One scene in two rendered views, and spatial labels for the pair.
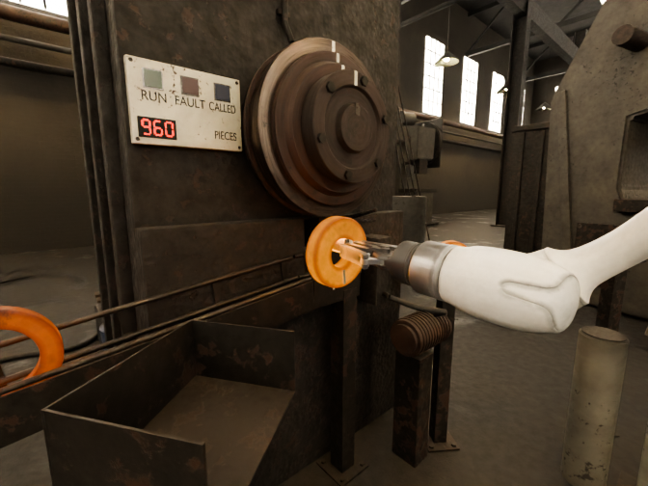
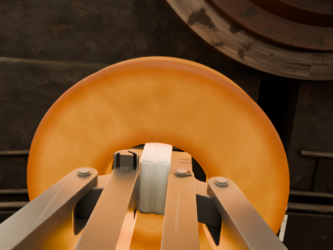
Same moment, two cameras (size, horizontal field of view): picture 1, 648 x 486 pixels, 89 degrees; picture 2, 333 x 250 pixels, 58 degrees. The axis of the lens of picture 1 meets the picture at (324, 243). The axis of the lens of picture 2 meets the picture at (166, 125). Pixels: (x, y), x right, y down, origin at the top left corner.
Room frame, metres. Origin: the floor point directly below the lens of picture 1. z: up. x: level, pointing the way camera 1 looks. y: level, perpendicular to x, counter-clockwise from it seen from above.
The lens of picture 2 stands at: (0.57, -0.15, 0.91)
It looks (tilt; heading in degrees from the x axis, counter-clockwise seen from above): 15 degrees down; 43
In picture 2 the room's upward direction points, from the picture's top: 4 degrees clockwise
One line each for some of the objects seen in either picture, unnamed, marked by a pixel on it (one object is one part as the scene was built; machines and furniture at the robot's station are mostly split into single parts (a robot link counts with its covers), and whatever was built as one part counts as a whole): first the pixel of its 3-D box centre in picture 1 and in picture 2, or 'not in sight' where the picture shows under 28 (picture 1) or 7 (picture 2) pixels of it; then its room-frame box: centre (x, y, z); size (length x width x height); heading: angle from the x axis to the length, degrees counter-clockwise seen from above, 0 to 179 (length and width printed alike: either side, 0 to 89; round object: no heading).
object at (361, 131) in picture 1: (349, 129); not in sight; (0.90, -0.07, 1.11); 0.28 x 0.06 x 0.28; 131
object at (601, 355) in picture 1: (592, 409); not in sight; (0.95, -0.86, 0.26); 0.12 x 0.12 x 0.52
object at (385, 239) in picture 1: (372, 268); not in sight; (1.14, -0.17, 0.68); 0.11 x 0.08 x 0.24; 41
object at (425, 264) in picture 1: (435, 269); not in sight; (0.52, -0.18, 0.83); 0.09 x 0.06 x 0.09; 131
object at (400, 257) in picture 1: (398, 259); not in sight; (0.57, -0.13, 0.83); 0.09 x 0.08 x 0.07; 41
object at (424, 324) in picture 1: (418, 383); not in sight; (1.09, -0.34, 0.27); 0.22 x 0.13 x 0.53; 131
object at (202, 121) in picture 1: (189, 109); not in sight; (0.83, 0.32, 1.15); 0.26 x 0.02 x 0.18; 131
